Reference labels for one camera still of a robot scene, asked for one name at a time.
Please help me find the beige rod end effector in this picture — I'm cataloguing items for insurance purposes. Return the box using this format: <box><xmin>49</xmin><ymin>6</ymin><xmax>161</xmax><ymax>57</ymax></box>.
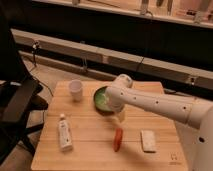
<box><xmin>116</xmin><ymin>110</ymin><xmax>125</xmax><ymax>122</ymax></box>

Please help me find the green ceramic bowl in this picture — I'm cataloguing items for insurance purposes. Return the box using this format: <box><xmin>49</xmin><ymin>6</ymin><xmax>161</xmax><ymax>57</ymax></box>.
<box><xmin>93</xmin><ymin>86</ymin><xmax>114</xmax><ymax>115</ymax></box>

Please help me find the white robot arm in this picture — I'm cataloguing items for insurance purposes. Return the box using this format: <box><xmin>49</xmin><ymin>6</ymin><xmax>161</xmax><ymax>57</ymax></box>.
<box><xmin>105</xmin><ymin>74</ymin><xmax>213</xmax><ymax>171</ymax></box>

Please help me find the orange carrot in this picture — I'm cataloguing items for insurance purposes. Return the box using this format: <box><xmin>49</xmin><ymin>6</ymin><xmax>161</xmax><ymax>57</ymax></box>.
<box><xmin>113</xmin><ymin>128</ymin><xmax>123</xmax><ymax>152</ymax></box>

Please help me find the beige sponge block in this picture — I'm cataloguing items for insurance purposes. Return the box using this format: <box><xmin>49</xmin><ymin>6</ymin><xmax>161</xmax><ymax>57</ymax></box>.
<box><xmin>141</xmin><ymin>130</ymin><xmax>156</xmax><ymax>153</ymax></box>

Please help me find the wooden table board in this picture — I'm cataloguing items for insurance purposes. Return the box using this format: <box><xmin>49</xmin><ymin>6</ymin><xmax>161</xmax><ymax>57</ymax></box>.
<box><xmin>31</xmin><ymin>81</ymin><xmax>188</xmax><ymax>171</ymax></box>

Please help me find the white paper cup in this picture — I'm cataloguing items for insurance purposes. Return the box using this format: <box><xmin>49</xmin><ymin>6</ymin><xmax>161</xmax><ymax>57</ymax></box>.
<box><xmin>69</xmin><ymin>79</ymin><xmax>83</xmax><ymax>102</ymax></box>

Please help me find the white tube bottle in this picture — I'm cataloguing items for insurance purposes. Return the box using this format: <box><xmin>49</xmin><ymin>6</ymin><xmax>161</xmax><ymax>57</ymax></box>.
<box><xmin>58</xmin><ymin>114</ymin><xmax>73</xmax><ymax>151</ymax></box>

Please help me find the black office chair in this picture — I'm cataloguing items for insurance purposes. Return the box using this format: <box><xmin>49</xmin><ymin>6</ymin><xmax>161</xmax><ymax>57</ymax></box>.
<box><xmin>0</xmin><ymin>7</ymin><xmax>48</xmax><ymax>165</ymax></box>

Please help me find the black cable on floor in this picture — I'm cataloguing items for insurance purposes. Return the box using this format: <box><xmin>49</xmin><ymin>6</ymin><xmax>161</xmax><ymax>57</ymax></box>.
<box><xmin>20</xmin><ymin>40</ymin><xmax>54</xmax><ymax>98</ymax></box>

